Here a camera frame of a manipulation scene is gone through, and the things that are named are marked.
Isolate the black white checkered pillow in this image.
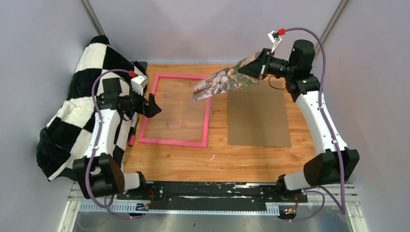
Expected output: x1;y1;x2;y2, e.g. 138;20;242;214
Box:
36;35;146;181

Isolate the pink handled screwdriver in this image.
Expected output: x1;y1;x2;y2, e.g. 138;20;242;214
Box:
128;118;139;147

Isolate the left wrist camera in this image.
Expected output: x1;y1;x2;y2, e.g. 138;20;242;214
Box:
131;74;149;96

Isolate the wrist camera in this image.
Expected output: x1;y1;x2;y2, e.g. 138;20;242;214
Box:
131;74;149;96
267;28;286;54

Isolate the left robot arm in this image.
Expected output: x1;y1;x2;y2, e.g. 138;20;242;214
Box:
73;75;161;200

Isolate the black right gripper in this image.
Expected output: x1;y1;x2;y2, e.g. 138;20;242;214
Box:
238;48;296;80

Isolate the brown frame backing board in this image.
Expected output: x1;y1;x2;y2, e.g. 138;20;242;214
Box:
228;81;292;147

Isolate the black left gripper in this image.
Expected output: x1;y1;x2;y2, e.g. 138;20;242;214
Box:
119;84;161;118

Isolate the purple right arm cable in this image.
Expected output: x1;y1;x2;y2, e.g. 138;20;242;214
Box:
283;27;347;223

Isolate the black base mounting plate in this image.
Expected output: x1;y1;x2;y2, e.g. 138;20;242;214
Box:
117;181;308;213

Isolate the landscape beach photo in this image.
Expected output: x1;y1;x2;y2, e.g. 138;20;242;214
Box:
192;52;260;102

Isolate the pink picture frame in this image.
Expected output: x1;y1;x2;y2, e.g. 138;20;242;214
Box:
137;73;211;148

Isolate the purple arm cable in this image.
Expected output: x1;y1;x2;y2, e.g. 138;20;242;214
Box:
283;27;347;223
85;69;137;220

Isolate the white slotted cable duct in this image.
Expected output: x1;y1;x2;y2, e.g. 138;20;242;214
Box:
76;201;281;215

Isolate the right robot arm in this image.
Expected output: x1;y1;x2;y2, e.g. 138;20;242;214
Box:
238;40;360;202

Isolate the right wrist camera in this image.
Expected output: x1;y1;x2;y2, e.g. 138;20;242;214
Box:
267;28;286;54

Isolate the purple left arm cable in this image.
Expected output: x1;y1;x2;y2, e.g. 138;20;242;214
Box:
85;69;137;220

